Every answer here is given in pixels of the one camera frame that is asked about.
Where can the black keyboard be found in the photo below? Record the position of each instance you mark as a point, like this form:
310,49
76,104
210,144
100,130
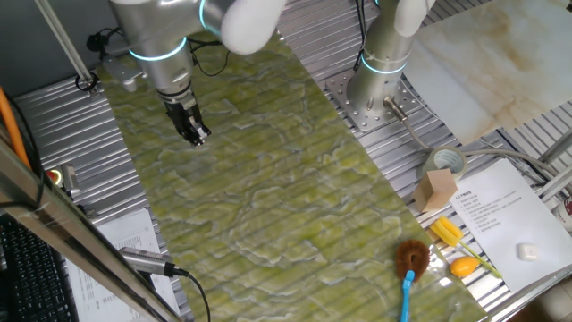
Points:
31,277

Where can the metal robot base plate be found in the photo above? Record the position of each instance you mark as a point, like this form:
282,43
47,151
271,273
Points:
357,116

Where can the silver handheld device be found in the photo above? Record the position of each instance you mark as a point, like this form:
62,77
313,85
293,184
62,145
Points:
143,260

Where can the metal frame beam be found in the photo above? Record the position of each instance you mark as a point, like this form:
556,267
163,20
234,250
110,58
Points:
67,228

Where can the white paper with table print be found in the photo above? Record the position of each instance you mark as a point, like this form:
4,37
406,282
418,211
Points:
134,232

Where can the green marble pattern mat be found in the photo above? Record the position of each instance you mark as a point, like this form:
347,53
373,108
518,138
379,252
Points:
268,201

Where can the aluminium profile bar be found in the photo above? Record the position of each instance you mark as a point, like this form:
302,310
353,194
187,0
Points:
556,183

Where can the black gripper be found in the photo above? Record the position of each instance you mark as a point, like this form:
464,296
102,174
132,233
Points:
181,114

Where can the grey tape roll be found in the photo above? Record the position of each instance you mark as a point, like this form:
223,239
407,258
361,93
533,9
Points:
426,167

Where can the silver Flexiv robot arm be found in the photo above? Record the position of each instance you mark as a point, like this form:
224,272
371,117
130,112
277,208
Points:
165,44

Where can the grey metal strut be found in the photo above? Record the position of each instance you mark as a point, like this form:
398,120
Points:
558,147

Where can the red and white can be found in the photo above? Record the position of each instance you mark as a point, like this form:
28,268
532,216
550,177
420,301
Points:
566,212

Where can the grey switch box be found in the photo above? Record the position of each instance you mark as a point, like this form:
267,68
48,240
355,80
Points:
70,179

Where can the thin metal pole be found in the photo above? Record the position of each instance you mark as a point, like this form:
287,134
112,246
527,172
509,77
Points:
67,44

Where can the small white case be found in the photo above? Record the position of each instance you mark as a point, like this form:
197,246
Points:
529,251

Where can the yellow lemon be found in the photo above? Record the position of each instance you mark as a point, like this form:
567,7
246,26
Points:
464,267

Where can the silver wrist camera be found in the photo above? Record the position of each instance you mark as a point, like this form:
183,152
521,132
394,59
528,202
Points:
120,71

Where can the wooden block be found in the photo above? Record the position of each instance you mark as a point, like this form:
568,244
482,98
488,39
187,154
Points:
435,190

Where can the yellow sponge brush green stem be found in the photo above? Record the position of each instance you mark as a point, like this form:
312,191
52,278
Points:
447,229

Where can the white paper with text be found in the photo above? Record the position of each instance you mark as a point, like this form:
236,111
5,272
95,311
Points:
527,201

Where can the beige marble board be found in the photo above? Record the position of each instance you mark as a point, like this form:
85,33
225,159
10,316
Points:
491,67

